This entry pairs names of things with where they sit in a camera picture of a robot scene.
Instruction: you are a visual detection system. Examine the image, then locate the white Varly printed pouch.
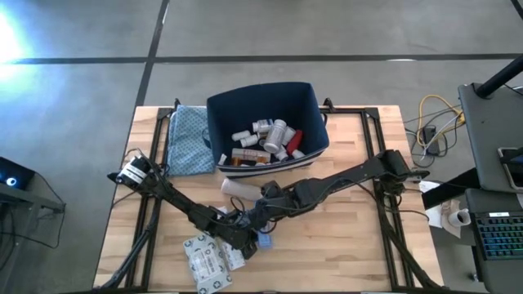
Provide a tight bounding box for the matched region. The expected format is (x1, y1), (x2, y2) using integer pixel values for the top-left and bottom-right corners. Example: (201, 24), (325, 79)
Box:
(182, 234), (234, 294)

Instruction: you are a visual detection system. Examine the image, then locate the red bottle white cap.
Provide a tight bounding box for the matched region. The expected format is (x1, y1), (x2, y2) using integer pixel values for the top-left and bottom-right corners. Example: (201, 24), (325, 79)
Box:
(286, 129), (306, 160)

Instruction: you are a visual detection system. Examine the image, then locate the white cable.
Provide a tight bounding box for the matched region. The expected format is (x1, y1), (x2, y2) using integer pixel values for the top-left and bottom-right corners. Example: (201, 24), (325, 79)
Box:
(404, 108), (465, 164)

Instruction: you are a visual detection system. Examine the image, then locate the crumpled white paper towel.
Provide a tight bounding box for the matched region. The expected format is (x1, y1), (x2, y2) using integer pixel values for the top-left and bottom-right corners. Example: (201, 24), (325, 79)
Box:
(424, 198), (463, 238)

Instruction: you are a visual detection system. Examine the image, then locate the tall white bottle red print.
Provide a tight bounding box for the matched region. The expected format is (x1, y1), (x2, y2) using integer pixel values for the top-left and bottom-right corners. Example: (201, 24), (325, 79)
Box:
(231, 147), (271, 164)

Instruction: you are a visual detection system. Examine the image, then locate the black power adapter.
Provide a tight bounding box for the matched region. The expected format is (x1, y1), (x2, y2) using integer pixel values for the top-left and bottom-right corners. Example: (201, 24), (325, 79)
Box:
(422, 125), (441, 156)

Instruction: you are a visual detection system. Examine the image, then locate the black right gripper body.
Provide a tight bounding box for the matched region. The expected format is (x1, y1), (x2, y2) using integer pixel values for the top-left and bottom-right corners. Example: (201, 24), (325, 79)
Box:
(244, 183), (295, 229)

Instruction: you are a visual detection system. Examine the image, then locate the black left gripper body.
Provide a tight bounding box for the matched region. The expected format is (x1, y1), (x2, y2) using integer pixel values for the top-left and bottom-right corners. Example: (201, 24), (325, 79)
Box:
(212, 214), (257, 250)

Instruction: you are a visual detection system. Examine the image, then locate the white bottle blue label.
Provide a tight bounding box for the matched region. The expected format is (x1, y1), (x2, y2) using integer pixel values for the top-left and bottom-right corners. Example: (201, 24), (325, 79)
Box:
(252, 118), (274, 134)

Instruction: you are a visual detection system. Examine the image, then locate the grey equipment stand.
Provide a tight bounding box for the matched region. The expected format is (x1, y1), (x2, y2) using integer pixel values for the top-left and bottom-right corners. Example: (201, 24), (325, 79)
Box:
(0, 183), (66, 294)

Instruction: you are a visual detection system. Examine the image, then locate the blue patterned cloth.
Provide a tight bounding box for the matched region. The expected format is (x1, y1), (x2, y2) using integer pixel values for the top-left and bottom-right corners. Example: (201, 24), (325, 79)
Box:
(167, 105), (217, 177)

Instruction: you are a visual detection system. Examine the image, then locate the black box blue light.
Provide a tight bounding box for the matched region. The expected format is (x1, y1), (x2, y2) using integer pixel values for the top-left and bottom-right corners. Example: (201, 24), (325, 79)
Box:
(0, 156), (36, 191)

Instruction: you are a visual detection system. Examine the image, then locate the grey side desk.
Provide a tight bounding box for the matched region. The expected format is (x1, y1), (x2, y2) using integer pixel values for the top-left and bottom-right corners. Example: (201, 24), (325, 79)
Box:
(457, 82), (523, 193)

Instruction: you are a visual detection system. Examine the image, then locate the dark grey keyboard desk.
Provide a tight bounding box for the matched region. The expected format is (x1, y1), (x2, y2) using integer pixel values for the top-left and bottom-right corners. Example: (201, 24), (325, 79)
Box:
(463, 187), (523, 294)

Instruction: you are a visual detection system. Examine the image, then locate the large white bottle grey label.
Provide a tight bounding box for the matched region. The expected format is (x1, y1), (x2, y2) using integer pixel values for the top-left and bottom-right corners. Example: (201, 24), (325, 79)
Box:
(263, 118), (288, 154)

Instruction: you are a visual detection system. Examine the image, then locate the black pole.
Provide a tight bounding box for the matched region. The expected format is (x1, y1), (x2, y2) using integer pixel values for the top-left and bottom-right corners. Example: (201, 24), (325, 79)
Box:
(475, 55), (523, 99)

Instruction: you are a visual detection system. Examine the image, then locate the yellow cable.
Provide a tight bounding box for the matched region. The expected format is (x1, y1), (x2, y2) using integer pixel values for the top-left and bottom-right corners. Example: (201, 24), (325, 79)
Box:
(416, 93), (467, 148)

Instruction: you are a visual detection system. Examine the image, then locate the black backlit keyboard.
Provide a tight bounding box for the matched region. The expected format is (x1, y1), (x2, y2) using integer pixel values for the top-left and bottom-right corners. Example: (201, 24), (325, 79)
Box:
(473, 211), (523, 261)

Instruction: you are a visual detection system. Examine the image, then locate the navy white striped fabric basket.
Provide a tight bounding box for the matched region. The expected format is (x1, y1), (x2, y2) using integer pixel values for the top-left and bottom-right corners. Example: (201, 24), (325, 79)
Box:
(206, 81), (330, 180)

